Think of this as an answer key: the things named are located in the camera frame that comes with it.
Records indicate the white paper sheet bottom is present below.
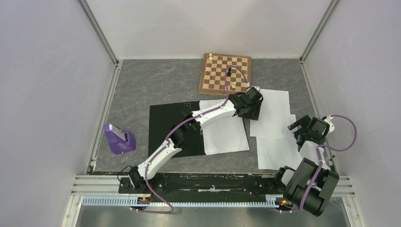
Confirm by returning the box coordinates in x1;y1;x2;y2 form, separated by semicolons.
256;128;319;170

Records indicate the white paper sheet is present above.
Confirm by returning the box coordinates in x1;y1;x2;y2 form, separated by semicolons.
202;101;249;155
256;128;319;170
250;89;291;139

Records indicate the teal black file folder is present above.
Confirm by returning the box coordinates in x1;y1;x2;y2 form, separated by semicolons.
148;101;205;158

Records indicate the purple stand with phone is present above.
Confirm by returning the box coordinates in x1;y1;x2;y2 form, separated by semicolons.
103;123;136;155

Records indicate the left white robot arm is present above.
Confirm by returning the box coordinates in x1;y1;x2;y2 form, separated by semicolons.
128;86;263;193

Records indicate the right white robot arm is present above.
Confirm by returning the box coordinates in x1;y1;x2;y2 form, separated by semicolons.
273;115;340;217

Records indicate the wooden chessboard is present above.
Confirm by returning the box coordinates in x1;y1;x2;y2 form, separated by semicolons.
198;53;252;96

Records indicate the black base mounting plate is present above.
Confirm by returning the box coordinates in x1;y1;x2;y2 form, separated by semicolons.
118;171;305;204

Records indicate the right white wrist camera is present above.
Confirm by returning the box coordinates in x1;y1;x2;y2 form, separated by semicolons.
322;115;335;133

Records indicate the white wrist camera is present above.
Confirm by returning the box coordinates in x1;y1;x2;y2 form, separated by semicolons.
322;115;335;133
246;83;260;92

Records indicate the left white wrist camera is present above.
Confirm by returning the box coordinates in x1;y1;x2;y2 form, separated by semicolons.
246;83;260;92

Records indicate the white toothed cable duct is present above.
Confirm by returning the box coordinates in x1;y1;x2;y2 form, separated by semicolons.
82;195;279;208

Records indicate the aluminium frame rail right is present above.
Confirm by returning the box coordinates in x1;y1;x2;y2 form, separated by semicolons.
300;0;340;64

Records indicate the aluminium frame rail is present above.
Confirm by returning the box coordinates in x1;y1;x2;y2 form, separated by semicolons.
300;0;340;64
77;0;120;65

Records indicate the aluminium frame rail left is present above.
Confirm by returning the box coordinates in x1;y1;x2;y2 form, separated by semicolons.
77;0;120;65

